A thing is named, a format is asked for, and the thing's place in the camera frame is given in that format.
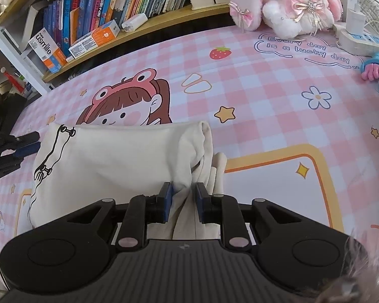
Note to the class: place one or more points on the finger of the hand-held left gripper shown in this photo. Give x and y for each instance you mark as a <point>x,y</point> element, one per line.
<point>30,150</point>
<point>27,137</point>

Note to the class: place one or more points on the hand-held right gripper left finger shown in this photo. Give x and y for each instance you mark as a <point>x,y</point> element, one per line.
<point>167,203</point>

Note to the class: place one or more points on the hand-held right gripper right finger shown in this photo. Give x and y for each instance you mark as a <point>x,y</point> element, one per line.
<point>201,203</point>

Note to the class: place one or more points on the cream t-shirt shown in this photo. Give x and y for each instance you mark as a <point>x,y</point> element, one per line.
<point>113,170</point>

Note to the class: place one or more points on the dark cloth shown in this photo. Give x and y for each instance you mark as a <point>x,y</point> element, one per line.
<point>14,110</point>

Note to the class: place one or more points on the white metal rack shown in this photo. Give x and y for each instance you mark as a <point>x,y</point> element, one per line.
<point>15,58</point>

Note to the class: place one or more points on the orange white Usmile box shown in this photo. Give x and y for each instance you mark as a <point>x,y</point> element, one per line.
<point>47,50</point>

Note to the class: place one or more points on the pink checked printed mat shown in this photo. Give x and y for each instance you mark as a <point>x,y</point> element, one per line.
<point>271,116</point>

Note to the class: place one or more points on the wooden shelf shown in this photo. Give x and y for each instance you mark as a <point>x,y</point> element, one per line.
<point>139,36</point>

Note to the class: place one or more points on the fuzzy pale cuff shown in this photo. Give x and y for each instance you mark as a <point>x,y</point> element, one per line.
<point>360,277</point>

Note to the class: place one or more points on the pink blue hand toy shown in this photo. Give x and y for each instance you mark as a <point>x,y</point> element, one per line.
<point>372,68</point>

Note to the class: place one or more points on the pink white plush bunny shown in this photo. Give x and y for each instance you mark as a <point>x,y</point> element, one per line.
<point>287,3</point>

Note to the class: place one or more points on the white power strip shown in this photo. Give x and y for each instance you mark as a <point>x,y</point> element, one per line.
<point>363,42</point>

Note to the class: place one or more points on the white plug adapter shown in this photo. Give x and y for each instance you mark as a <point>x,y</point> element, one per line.
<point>356,15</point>

